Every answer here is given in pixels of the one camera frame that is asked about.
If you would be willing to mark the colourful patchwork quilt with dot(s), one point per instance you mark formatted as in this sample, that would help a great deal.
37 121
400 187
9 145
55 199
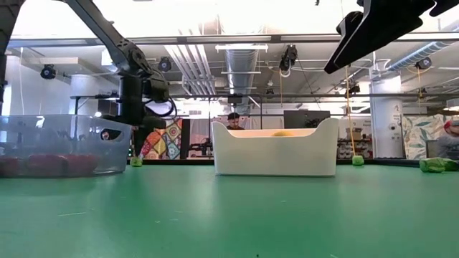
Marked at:
168 143

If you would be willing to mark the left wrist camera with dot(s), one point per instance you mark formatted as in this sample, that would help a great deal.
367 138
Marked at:
157 87

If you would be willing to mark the blue striped ceiling duct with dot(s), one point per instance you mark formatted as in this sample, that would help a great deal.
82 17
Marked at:
419 53

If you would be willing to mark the white ceiling unit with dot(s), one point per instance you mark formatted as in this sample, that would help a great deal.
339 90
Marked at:
104 59

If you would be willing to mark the white round column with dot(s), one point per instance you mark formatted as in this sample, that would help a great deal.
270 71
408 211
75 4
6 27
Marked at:
387 118

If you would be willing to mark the storage shelf with boxes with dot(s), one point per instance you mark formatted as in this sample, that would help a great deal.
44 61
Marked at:
355 138

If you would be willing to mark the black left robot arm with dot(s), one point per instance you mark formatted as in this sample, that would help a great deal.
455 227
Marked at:
107 32

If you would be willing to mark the black background robot arm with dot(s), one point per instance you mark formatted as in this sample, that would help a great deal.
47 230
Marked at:
201 147

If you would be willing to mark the silver ventilation duct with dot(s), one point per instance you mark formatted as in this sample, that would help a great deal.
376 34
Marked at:
241 64

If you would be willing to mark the green table mat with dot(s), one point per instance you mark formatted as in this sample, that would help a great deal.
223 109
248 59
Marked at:
229 222

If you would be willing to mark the clear plastic basket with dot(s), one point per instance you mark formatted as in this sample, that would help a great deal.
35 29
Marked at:
54 139

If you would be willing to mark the long ceiling light fixture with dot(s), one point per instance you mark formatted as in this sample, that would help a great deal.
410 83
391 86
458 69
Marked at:
240 47

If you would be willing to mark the black vertical post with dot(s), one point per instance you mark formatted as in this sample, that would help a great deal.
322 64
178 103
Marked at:
185 138

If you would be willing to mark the black monitor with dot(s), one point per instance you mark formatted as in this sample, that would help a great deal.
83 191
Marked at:
305 118

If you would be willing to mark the person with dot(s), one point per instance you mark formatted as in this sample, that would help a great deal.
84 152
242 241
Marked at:
234 122
448 141

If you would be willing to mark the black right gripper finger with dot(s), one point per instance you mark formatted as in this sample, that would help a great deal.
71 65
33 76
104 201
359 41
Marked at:
446 5
383 25

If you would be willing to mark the white plastic basket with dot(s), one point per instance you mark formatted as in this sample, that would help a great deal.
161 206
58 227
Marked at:
276 157

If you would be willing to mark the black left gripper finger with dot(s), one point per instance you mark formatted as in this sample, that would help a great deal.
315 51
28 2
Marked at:
148 130

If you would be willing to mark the yellow lemon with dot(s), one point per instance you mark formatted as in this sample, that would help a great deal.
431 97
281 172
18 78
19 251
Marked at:
282 134

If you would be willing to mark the leaf pattern cloth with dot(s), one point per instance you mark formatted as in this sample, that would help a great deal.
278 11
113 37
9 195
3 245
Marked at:
419 134

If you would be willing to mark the grey overhead frame beam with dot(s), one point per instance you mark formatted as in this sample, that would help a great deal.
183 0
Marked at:
215 39

